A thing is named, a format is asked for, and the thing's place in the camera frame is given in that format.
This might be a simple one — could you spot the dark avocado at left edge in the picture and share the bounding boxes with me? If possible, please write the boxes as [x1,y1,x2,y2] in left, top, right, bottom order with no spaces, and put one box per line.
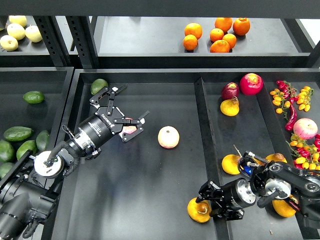
[0,140,15,163]

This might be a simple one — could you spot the green avocado at tray corner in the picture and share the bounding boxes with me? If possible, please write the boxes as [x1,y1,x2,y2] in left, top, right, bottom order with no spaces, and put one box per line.
[90,78,109,96]

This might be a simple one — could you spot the pale yellow pear front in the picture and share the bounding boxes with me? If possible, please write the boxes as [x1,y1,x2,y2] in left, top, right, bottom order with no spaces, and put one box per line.
[0,35,19,52]

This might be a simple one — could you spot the upper cherry tomato bunch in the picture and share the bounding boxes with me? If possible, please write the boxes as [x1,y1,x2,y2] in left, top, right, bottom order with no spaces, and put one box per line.
[269,80,314,120]

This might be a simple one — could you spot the pale yellow pear top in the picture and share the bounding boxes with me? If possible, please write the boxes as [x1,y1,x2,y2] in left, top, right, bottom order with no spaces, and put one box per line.
[8,15,27,28]

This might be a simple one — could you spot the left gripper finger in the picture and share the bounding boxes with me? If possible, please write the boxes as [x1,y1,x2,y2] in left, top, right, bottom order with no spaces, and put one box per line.
[113,110,150,143]
[89,85,128,116]

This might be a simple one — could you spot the orange right middle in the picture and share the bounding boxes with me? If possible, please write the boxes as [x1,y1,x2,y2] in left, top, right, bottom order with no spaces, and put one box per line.
[222,33,237,50]

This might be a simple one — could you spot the dark red small apple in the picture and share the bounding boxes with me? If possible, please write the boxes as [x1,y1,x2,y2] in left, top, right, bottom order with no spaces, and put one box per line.
[221,82,240,100]

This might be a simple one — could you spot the pink apple right tray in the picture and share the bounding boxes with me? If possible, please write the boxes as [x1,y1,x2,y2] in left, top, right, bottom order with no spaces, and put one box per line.
[293,118,318,140]

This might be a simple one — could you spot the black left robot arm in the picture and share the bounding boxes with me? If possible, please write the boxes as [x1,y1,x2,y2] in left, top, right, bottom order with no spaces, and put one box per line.
[0,85,146,240]

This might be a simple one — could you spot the black tray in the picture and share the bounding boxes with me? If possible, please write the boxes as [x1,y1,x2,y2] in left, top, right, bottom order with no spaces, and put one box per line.
[41,69,320,240]
[0,67,74,150]

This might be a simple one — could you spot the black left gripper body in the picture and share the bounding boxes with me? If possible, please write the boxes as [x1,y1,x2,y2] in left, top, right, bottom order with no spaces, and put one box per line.
[78,106,125,148]

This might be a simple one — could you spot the orange front bottom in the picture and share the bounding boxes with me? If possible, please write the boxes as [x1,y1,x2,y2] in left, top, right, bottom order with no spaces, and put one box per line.
[210,39,230,53]

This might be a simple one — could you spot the pale yellow pear middle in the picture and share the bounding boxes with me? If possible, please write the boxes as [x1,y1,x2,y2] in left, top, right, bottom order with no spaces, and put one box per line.
[6,23,26,41]

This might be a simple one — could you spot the black left tray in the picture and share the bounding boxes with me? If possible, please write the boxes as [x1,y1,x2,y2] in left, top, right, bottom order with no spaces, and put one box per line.
[0,67,74,150]

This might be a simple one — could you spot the dark green avocado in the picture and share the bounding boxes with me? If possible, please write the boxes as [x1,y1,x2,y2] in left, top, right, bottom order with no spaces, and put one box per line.
[3,126,34,142]

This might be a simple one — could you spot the green avocado upper left tray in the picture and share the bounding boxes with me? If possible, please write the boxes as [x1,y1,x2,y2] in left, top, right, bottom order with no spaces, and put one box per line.
[23,90,45,104]

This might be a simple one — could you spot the pale pink apple centre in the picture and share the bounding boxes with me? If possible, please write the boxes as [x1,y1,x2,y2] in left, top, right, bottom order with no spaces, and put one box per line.
[157,126,180,149]

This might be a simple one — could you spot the pale yellow pear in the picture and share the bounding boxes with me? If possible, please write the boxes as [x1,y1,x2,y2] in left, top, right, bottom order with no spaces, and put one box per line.
[8,15,27,28]
[0,35,19,52]
[6,23,26,41]
[25,25,43,43]

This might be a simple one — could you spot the black shelf frame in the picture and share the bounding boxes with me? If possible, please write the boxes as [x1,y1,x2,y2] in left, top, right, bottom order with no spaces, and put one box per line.
[0,0,320,69]

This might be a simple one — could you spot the big red apple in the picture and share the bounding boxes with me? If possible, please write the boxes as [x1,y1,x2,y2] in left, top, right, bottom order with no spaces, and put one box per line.
[239,73,264,96]

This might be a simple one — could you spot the orange top middle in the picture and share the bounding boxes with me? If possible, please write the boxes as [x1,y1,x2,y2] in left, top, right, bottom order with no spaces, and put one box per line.
[214,17,233,33]

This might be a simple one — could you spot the cherry tomato bunch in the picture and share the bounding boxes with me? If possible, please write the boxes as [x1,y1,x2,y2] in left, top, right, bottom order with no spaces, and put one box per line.
[286,133,320,170]
[269,80,314,120]

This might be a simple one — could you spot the light green avocado left tray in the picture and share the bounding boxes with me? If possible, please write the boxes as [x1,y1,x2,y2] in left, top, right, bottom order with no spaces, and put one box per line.
[16,140,37,160]

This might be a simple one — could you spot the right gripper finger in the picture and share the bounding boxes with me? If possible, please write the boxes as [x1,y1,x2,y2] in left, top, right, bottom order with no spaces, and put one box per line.
[195,180,223,203]
[209,208,244,221]

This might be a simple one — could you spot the green avocado at tray wall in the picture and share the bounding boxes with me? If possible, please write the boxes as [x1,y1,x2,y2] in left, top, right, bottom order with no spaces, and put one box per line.
[35,130,50,152]

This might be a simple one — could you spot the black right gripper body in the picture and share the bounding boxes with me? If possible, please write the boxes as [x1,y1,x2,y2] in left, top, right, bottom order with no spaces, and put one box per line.
[215,181,247,215]

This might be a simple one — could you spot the pink apple left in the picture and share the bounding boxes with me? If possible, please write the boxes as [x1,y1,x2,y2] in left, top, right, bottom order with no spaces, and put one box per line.
[118,125,137,137]

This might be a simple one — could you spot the orange centre small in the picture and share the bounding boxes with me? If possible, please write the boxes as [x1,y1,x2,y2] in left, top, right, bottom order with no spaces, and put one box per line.
[209,28,225,43]

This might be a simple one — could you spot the red chili pepper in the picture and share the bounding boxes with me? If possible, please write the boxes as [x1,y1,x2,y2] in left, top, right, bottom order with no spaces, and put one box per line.
[284,104,297,131]

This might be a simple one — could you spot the lower cherry tomato bunch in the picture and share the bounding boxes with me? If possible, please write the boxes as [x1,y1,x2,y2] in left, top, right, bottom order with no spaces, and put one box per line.
[286,133,320,170]

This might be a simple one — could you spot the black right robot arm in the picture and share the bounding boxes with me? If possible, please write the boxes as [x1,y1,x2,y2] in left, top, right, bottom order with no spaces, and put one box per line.
[194,151,320,229]

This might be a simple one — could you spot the black centre tray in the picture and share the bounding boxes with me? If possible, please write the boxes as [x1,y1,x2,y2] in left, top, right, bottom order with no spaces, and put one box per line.
[41,69,320,240]

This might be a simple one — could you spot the orange far left bottom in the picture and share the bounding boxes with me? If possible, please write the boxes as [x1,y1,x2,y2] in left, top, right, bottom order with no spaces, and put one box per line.
[182,34,198,51]

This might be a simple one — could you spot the pale yellow pear right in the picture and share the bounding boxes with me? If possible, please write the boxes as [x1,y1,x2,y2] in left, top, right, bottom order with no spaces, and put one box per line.
[25,25,43,43]

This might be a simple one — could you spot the orange far left top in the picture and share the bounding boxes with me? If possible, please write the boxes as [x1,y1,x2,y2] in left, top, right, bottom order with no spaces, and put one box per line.
[184,22,203,40]

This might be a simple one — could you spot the dark avocado lower left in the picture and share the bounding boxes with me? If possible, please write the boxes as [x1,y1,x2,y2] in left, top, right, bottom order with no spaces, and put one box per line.
[0,162,14,179]

